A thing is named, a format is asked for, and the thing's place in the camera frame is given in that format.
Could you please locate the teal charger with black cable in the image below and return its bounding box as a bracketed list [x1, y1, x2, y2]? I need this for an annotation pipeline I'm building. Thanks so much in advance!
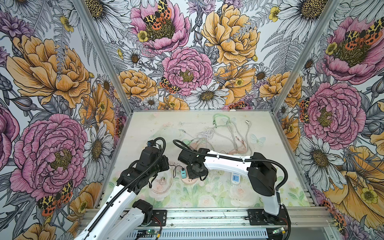
[181, 168, 187, 179]

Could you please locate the green charger adapter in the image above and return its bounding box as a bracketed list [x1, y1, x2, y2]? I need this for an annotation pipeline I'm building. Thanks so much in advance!
[183, 140, 192, 146]

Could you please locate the round pink power socket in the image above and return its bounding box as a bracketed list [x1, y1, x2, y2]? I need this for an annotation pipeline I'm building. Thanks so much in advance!
[182, 177, 198, 185]

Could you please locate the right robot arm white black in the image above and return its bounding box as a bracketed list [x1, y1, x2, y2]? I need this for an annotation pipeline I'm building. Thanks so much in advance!
[173, 140, 289, 225]

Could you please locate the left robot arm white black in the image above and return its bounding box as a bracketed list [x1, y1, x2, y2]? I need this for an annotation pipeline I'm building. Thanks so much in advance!
[75, 137, 170, 240]

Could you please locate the white blue power strip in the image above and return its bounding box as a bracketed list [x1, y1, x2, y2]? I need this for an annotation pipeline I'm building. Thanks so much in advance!
[231, 173, 241, 185]

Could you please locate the pink socket cord with plug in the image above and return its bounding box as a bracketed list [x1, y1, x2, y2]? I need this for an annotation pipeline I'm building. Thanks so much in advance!
[148, 166, 182, 195]

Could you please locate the lilac usb cable bundle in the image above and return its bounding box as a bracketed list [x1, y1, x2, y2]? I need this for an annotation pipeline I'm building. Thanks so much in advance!
[197, 127, 215, 140]

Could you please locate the green usb cable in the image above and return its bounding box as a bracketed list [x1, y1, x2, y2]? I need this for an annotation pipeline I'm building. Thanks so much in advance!
[211, 113, 232, 130]

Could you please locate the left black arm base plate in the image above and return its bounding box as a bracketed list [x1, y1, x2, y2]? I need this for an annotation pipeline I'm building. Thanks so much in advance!
[141, 210, 168, 227]

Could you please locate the aluminium front rail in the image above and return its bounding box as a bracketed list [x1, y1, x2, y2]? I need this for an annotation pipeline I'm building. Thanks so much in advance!
[79, 206, 334, 230]

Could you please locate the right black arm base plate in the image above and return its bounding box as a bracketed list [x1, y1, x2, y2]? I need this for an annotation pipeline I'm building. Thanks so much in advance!
[245, 208, 290, 226]

